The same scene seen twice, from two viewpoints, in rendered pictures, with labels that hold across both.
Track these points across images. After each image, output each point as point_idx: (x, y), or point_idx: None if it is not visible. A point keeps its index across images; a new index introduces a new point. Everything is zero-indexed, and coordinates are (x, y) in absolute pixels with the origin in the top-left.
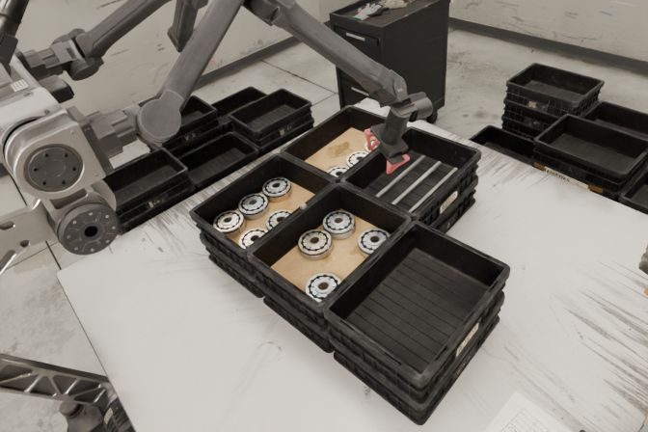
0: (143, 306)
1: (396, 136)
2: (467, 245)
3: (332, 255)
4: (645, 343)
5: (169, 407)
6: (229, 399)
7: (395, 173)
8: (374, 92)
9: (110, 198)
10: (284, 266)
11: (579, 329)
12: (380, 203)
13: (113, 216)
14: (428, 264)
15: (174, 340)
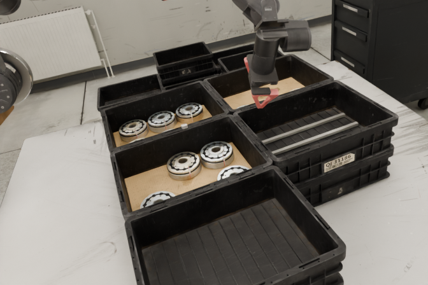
0: (53, 179)
1: (263, 64)
2: (311, 207)
3: (193, 179)
4: None
5: (9, 264)
6: (49, 278)
7: (305, 123)
8: (246, 11)
9: (26, 76)
10: (148, 177)
11: None
12: (253, 141)
13: (7, 86)
14: (276, 219)
15: (51, 213)
